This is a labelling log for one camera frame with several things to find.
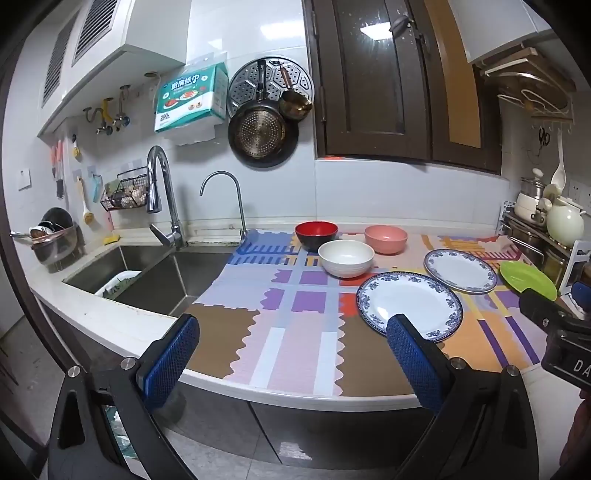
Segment green plastic plate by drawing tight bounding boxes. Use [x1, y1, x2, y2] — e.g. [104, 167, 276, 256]
[499, 261, 558, 301]

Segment blue white plate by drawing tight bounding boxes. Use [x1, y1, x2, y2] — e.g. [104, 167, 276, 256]
[356, 271, 464, 343]
[424, 249, 498, 295]

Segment white ceramic bowl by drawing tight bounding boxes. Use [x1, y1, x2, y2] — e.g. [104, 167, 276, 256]
[318, 240, 375, 279]

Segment pink bowl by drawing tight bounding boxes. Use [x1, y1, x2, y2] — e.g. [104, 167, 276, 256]
[365, 225, 408, 255]

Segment red black bowl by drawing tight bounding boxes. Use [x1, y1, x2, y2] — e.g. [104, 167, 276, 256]
[294, 220, 339, 252]

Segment kitchen paper towel pack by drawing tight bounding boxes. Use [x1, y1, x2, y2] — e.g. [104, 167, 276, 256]
[153, 54, 229, 146]

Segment person's right hand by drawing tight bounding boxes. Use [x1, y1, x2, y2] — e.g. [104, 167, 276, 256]
[560, 391, 590, 465]

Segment cream ceramic teapot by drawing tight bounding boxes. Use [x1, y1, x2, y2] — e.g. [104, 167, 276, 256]
[538, 183, 586, 247]

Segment stainless steel sink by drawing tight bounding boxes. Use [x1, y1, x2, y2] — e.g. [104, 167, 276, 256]
[64, 245, 235, 317]

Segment white colander in sink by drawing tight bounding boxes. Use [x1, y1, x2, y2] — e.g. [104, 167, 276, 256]
[94, 270, 140, 299]

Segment white pot with lid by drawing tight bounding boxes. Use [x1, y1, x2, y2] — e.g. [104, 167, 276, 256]
[514, 168, 546, 227]

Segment white hanging spoon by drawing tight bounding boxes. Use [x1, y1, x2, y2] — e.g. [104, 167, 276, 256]
[551, 127, 567, 193]

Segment colourful patterned mat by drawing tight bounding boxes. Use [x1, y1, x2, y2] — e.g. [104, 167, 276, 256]
[187, 232, 546, 399]

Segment yellow sponge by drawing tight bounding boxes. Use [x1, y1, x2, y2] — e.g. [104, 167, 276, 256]
[103, 234, 120, 246]

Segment black scissors hanging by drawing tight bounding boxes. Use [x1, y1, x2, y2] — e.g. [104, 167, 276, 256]
[538, 126, 551, 150]

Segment thin gooseneck faucet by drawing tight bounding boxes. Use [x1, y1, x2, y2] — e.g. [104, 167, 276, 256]
[198, 170, 247, 240]

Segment steel bowl dish rack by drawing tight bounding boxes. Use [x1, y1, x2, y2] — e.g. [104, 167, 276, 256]
[10, 207, 83, 267]

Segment dish brush hanging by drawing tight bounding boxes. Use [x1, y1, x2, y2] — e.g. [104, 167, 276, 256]
[76, 176, 94, 225]

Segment chrome pull-down faucet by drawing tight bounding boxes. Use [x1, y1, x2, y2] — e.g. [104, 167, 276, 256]
[145, 144, 188, 251]

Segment wooden cutting boards rack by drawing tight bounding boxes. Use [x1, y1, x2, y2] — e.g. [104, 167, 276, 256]
[481, 47, 576, 123]

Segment black frying pan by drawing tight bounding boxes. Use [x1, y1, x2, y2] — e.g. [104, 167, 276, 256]
[228, 59, 300, 169]

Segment round steel steamer tray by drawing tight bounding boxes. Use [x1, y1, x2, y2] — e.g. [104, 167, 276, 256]
[226, 56, 315, 117]

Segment small brass ladle pot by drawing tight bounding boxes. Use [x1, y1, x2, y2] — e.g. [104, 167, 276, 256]
[279, 64, 312, 122]

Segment white range hood cabinet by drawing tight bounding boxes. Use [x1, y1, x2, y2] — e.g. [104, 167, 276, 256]
[38, 0, 191, 137]

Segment wire sponge basket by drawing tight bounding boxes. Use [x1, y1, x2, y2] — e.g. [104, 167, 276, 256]
[100, 167, 147, 211]

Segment dark wooden window frame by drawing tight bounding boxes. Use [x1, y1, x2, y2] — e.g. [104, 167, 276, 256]
[303, 1, 502, 174]

